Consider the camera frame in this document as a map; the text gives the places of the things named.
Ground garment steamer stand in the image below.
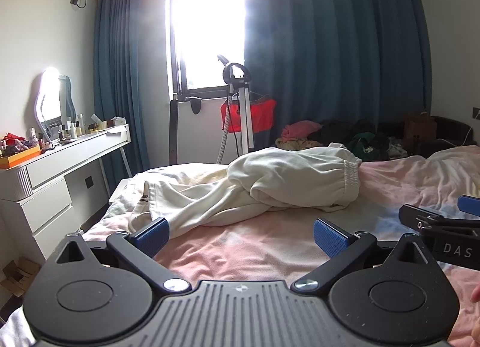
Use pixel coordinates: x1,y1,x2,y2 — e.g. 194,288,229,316
215,54,256,164

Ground black sofa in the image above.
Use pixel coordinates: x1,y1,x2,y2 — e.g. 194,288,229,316
275,115,473,162

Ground cream sweatpants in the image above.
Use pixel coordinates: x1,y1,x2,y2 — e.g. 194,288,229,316
128,147,362,237

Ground green garment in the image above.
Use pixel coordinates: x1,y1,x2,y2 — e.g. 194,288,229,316
349,132,379,156

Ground cardboard box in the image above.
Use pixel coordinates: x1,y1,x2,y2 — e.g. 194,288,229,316
0,257,42,299

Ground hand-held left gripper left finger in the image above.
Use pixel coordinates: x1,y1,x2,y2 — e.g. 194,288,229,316
55,217,191,293

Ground orange tray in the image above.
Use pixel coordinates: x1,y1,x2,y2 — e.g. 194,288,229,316
0,145,41,170

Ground white charging cable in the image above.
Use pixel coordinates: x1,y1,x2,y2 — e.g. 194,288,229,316
435,122,475,145

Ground brown paper bag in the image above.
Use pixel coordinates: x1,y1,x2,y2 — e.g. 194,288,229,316
403,112,439,141

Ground person's right hand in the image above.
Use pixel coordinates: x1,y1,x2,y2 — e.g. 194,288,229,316
470,285,480,347

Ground red garment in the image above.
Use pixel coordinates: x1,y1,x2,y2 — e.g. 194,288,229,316
220,94,277,134

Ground window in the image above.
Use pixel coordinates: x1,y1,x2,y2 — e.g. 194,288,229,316
169,0,250,96

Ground white vanity desk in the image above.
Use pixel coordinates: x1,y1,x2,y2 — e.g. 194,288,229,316
0,123,132,273

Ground pile of colourful trinkets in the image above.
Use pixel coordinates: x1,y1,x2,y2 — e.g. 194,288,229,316
0,132,38,156

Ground pink garment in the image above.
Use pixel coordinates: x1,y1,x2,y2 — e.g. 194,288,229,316
281,120,323,141

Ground pastel bed blanket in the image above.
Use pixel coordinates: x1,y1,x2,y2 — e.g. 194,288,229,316
0,151,480,347

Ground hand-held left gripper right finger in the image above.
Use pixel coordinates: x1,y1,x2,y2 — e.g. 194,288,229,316
292,218,442,294

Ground black garment pile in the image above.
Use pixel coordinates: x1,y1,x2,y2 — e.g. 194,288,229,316
307,118,379,145

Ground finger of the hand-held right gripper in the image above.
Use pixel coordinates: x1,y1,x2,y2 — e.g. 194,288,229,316
457,194,480,217
398,203,480,233

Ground lit vanity mirror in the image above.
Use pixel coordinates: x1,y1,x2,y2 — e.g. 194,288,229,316
35,67,77,134

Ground wide blue curtain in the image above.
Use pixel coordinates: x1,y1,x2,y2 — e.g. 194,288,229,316
238,0,432,153

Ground dark wooden board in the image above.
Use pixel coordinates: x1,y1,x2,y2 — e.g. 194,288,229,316
169,94,181,166

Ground row of cosmetic bottles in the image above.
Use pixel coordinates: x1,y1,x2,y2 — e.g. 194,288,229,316
28,113,109,145

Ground white patterned garment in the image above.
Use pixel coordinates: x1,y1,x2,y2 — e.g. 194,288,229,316
384,137,407,158

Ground narrow blue curtain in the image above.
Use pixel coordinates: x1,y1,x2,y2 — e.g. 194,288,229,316
92,0,173,190

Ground beige garment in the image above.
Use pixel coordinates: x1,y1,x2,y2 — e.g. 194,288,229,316
275,137,319,151

